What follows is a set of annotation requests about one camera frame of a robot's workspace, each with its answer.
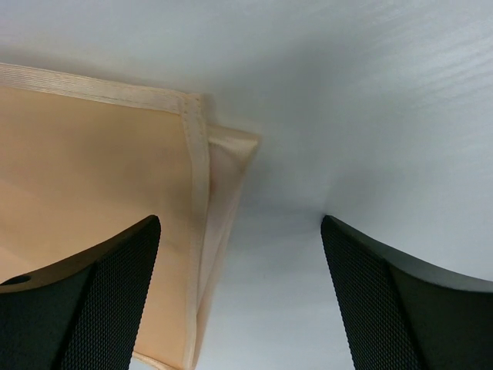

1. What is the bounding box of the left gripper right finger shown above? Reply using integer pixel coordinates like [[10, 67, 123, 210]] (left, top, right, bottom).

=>
[[321, 216, 492, 369]]

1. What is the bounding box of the orange cloth napkin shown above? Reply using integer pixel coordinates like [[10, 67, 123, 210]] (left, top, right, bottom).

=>
[[1, 64, 260, 369]]

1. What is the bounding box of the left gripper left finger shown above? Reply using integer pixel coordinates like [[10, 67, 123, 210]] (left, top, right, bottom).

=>
[[1, 215, 160, 370]]

